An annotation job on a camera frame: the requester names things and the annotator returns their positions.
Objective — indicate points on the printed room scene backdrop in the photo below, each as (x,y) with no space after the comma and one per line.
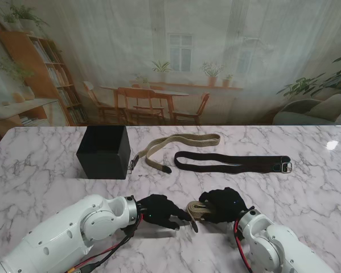
(170,57)

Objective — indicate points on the beige woven belt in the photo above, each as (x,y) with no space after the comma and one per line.
(197,211)
(187,138)

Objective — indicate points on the black belt storage box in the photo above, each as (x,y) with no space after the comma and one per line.
(102,159)

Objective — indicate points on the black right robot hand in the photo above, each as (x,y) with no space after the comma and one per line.
(227,207)

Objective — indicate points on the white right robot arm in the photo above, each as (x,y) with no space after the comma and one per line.
(272,244)

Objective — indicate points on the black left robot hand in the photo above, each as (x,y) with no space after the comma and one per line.
(159,211)

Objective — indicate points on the black belt with silver buckle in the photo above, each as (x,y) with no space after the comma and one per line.
(230,165)

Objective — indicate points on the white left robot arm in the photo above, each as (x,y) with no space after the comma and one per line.
(59,236)

